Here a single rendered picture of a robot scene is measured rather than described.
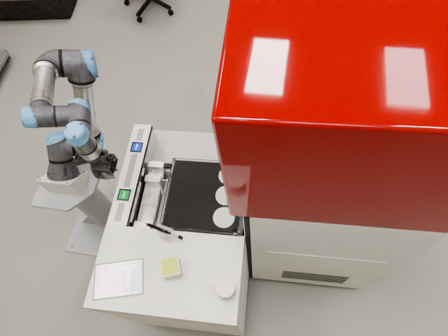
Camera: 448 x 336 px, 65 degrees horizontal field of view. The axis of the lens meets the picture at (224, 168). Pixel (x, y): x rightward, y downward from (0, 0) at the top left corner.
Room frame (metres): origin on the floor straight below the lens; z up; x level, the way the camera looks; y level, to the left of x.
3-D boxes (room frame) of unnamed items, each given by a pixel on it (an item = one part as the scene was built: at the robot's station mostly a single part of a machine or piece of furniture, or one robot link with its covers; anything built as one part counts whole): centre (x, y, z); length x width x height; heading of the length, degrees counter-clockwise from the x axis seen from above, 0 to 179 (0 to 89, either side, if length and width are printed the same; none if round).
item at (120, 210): (0.86, 0.45, 0.89); 0.55 x 0.09 x 0.14; 165
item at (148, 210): (0.75, 0.38, 0.87); 0.36 x 0.08 x 0.03; 165
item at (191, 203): (0.70, 0.12, 0.90); 0.34 x 0.34 x 0.01; 75
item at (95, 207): (0.98, 0.92, 0.41); 0.51 x 0.44 x 0.82; 71
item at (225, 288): (0.23, 0.07, 1.01); 0.07 x 0.07 x 0.10
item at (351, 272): (0.74, -0.48, 0.41); 0.82 x 0.70 x 0.82; 165
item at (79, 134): (0.74, 0.47, 1.45); 0.09 x 0.08 x 0.11; 5
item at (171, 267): (0.36, 0.28, 1.00); 0.07 x 0.07 x 0.07; 3
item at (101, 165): (0.73, 0.46, 1.30); 0.09 x 0.08 x 0.12; 75
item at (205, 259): (0.35, 0.31, 0.89); 0.62 x 0.35 x 0.14; 75
